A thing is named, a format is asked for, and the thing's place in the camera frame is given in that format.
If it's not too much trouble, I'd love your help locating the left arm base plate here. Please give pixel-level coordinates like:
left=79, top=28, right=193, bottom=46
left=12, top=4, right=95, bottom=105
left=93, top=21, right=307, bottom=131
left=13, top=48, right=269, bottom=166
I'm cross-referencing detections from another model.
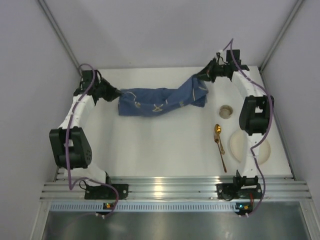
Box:
left=84, top=184, right=129, bottom=200

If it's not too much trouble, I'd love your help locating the blue cloth placemat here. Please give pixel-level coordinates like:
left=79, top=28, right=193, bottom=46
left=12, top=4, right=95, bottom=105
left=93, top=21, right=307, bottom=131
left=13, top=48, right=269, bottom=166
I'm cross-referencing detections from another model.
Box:
left=118, top=76, right=209, bottom=117

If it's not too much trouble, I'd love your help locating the small beige cup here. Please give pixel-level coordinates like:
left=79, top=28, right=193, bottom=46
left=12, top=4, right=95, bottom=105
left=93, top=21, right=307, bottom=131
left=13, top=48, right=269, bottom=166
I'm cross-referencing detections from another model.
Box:
left=219, top=105, right=233, bottom=120

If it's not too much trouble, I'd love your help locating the copper fork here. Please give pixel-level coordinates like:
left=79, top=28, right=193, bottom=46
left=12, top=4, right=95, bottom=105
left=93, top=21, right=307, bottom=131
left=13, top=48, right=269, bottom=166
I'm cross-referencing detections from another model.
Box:
left=214, top=133, right=225, bottom=155

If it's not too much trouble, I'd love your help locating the aluminium frame rail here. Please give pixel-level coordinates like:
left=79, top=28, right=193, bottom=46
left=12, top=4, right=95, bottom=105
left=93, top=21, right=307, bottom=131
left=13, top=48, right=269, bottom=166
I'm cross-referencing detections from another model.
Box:
left=40, top=176, right=312, bottom=202

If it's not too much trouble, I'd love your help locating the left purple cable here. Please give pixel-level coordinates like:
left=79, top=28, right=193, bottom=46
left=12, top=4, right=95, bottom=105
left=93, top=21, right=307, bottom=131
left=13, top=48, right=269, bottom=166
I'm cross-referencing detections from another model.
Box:
left=66, top=63, right=120, bottom=218

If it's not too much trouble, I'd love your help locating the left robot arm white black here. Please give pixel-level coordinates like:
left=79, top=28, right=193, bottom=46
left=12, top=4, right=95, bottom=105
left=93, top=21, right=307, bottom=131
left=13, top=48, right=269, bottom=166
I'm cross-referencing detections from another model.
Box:
left=49, top=69, right=122, bottom=190

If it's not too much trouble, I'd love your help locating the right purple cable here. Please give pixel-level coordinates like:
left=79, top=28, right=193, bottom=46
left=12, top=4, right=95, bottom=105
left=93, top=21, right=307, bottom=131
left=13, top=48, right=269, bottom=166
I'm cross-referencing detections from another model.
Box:
left=216, top=37, right=275, bottom=217

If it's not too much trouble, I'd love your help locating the white paper plate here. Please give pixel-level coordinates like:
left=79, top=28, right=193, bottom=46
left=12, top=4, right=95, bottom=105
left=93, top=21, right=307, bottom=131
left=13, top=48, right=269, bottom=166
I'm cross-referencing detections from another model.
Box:
left=229, top=129, right=271, bottom=166

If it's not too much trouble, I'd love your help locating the copper spoon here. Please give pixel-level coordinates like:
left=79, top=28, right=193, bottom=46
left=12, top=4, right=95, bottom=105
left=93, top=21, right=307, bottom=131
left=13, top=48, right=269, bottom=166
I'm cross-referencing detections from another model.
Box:
left=213, top=124, right=228, bottom=174

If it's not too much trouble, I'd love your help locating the slotted cable duct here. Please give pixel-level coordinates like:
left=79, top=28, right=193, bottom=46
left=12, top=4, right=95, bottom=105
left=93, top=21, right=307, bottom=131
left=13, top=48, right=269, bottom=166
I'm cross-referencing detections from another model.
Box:
left=50, top=201, right=252, bottom=213

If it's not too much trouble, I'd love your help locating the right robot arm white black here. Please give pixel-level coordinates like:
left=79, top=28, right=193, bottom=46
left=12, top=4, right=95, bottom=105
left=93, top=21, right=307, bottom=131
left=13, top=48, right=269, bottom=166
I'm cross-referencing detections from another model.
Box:
left=195, top=49, right=274, bottom=178

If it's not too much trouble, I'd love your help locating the purple cable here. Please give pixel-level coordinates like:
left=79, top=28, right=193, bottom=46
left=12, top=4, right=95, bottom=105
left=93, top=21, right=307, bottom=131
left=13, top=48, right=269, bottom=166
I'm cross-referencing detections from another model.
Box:
left=216, top=37, right=275, bottom=217
left=66, top=63, right=120, bottom=218

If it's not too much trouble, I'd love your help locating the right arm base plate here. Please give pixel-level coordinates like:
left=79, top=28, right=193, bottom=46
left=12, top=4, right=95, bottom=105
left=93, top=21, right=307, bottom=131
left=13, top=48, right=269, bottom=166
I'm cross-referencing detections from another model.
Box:
left=216, top=183, right=263, bottom=201

